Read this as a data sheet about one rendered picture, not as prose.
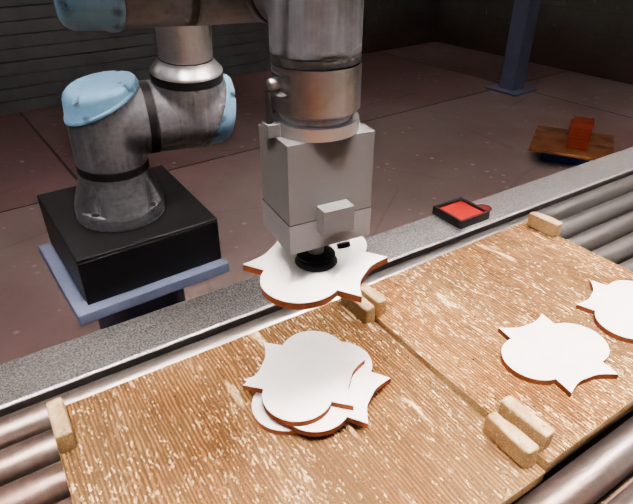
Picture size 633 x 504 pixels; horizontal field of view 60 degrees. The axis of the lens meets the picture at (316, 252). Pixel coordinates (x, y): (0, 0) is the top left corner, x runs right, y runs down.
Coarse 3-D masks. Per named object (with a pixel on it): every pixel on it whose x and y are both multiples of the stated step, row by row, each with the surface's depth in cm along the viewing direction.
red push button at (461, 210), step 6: (450, 204) 106; (456, 204) 106; (462, 204) 106; (450, 210) 104; (456, 210) 104; (462, 210) 104; (468, 210) 104; (474, 210) 104; (456, 216) 102; (462, 216) 102; (468, 216) 102
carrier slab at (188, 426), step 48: (288, 336) 72; (336, 336) 72; (384, 336) 72; (144, 384) 65; (192, 384) 65; (240, 384) 65; (432, 384) 65; (96, 432) 59; (144, 432) 59; (192, 432) 59; (240, 432) 59; (336, 432) 59; (384, 432) 59; (432, 432) 59; (480, 432) 59; (96, 480) 54; (144, 480) 54; (192, 480) 54; (240, 480) 54; (288, 480) 54; (336, 480) 54; (384, 480) 54; (432, 480) 54; (480, 480) 54; (528, 480) 54
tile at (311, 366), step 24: (312, 336) 68; (264, 360) 65; (288, 360) 65; (312, 360) 65; (336, 360) 65; (360, 360) 65; (264, 384) 61; (288, 384) 61; (312, 384) 61; (336, 384) 61; (264, 408) 59; (288, 408) 58; (312, 408) 58
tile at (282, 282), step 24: (360, 240) 58; (264, 264) 54; (288, 264) 54; (336, 264) 54; (360, 264) 54; (384, 264) 56; (264, 288) 51; (288, 288) 51; (312, 288) 51; (336, 288) 51
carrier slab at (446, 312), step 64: (448, 256) 89; (512, 256) 89; (576, 256) 89; (384, 320) 75; (448, 320) 75; (512, 320) 75; (576, 320) 75; (448, 384) 66; (512, 384) 65; (576, 448) 59
